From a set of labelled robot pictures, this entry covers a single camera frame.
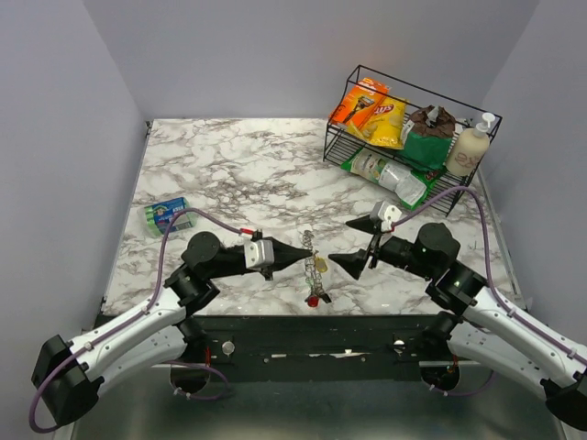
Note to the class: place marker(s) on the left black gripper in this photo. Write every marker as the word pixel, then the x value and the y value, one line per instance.
pixel 284 256

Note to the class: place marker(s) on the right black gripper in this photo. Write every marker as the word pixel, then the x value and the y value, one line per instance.
pixel 355 261

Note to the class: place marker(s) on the metal keyring holder with rings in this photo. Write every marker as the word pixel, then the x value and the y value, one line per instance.
pixel 317 289

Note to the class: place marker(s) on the yellow key tag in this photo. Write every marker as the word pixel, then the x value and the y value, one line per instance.
pixel 321 265

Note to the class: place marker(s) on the red key tag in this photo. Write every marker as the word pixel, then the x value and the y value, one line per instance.
pixel 313 301

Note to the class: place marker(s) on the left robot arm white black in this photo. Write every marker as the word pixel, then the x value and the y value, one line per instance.
pixel 70 375

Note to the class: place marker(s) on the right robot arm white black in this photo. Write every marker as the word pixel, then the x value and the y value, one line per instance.
pixel 478 322

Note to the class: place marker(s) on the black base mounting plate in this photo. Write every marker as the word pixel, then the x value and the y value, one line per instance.
pixel 296 348

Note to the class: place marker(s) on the dark green bag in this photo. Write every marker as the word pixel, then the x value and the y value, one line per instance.
pixel 426 153

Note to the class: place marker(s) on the yellow chips bag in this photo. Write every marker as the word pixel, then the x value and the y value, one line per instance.
pixel 383 128

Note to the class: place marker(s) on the green sponge pack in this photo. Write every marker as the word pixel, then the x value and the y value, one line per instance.
pixel 156 217

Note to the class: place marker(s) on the orange razor package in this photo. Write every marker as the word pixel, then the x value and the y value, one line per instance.
pixel 359 103

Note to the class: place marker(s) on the brown crumpled bag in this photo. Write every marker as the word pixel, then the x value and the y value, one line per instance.
pixel 433 121

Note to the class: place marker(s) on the cream lotion pump bottle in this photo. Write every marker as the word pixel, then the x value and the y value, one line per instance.
pixel 470 147

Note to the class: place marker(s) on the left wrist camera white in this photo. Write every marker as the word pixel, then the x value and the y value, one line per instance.
pixel 258 254

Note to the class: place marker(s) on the black wire basket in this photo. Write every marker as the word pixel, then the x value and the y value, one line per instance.
pixel 340 145

